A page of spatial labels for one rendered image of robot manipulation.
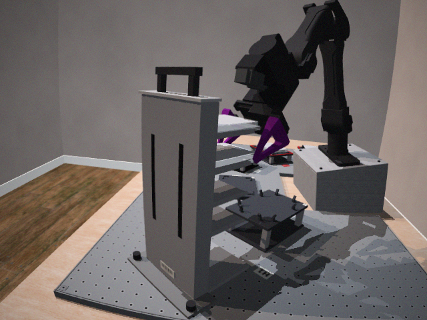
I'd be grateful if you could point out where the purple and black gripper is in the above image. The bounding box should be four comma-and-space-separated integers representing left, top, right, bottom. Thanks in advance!
218, 100, 290, 163

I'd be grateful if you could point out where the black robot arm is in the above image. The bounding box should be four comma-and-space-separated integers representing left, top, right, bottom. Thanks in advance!
234, 0, 360, 167

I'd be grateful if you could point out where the white multi-well plate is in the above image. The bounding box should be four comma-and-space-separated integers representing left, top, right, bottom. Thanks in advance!
218, 115, 261, 133

